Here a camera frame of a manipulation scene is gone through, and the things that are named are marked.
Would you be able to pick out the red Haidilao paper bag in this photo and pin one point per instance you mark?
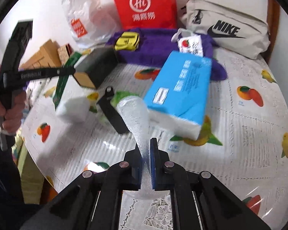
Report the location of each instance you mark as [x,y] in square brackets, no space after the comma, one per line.
[147,13]

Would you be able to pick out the blue tissue pack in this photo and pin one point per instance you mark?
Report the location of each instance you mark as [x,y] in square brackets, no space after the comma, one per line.
[177,98]

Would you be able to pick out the black strap clip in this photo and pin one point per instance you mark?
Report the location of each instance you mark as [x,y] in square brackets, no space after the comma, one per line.
[110,112]

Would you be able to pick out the grey Nike waist bag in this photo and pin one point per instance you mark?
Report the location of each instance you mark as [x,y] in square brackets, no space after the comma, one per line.
[231,29]

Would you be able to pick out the brown cardboard boxes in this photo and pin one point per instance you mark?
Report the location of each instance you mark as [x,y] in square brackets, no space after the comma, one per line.
[50,54]

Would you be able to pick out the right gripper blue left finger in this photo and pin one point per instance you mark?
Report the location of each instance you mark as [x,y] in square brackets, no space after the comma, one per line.
[136,167]

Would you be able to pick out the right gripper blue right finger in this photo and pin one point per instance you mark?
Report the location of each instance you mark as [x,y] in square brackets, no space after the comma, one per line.
[154,159]

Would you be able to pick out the dark green gold tin box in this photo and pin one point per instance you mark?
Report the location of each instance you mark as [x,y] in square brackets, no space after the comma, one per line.
[92,71]

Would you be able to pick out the green white packet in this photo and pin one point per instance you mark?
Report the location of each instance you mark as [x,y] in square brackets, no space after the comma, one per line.
[71,104]

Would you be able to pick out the fruit print tablecloth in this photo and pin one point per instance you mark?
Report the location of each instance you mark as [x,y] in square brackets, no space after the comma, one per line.
[249,117]

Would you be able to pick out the person's left hand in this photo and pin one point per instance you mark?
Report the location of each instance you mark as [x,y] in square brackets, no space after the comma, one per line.
[12,117]

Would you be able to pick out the yellow Adidas pouch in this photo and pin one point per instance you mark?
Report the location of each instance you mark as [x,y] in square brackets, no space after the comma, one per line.
[127,41]

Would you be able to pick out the white Miniso plastic bag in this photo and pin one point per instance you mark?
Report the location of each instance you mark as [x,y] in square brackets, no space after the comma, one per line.
[90,24]

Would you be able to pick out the purple towel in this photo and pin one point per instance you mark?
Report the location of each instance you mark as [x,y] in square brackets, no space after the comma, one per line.
[155,46]

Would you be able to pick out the strawberry print white packet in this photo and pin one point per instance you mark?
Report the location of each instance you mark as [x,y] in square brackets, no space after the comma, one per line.
[191,44]

